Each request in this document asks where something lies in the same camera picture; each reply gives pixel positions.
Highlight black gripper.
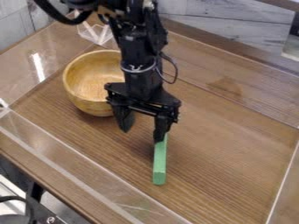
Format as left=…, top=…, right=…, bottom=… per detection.
left=104, top=66, right=181, bottom=143

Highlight green wooden block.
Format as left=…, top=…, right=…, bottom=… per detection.
left=153, top=136, right=168, bottom=186

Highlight brown wooden bowl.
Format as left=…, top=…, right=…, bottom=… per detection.
left=61, top=50, right=124, bottom=117

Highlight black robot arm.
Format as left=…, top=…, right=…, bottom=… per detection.
left=33, top=0, right=181, bottom=143

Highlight clear acrylic tray walls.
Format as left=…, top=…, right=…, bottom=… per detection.
left=0, top=24, right=299, bottom=224

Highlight black cable loop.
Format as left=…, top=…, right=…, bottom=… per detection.
left=153, top=52, right=179, bottom=85

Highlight clear acrylic corner bracket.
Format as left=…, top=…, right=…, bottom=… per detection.
left=77, top=22, right=113, bottom=46

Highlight black table leg bracket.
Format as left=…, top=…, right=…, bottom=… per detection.
left=25, top=182, right=67, bottom=224

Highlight black floor cable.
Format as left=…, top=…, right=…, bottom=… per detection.
left=0, top=195, right=33, bottom=224

